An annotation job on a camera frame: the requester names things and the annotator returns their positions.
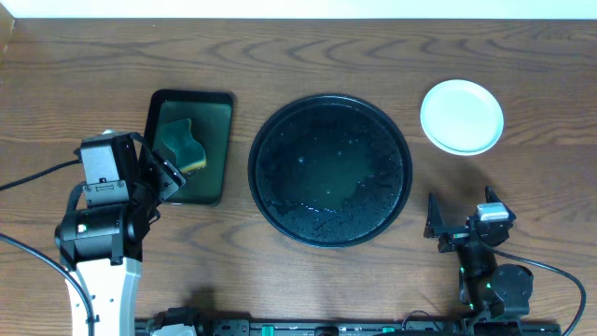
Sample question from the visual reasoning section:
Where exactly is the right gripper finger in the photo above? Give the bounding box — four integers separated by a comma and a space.
426, 193, 445, 231
484, 186, 501, 203

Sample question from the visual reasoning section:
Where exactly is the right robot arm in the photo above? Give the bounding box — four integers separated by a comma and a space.
423, 187, 534, 334

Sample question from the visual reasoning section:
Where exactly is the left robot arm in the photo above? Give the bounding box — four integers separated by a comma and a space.
55, 133, 185, 335

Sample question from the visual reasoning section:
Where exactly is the mint plate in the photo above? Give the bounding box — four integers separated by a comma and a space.
420, 79, 505, 156

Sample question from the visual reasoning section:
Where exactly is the black round serving tray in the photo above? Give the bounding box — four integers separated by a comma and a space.
247, 94, 413, 248

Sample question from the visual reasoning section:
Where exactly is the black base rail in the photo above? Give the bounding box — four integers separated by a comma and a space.
133, 307, 562, 336

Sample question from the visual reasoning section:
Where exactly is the green yellow scrub sponge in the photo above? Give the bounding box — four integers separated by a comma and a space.
161, 119, 207, 174

